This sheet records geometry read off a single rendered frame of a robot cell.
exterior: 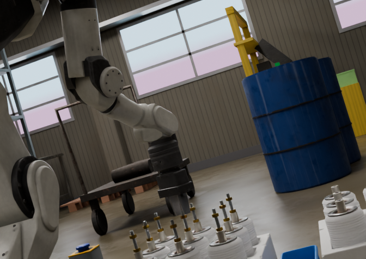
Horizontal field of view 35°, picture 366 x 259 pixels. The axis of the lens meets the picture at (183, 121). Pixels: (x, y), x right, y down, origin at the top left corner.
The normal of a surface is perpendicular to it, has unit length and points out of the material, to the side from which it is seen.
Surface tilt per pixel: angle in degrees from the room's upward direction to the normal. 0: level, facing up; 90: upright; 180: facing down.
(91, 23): 104
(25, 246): 66
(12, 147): 90
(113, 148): 90
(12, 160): 90
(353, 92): 90
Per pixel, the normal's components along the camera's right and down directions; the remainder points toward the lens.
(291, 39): -0.27, 0.06
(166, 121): 0.80, -0.25
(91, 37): 0.78, 0.00
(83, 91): -0.57, 0.43
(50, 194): 0.92, -0.29
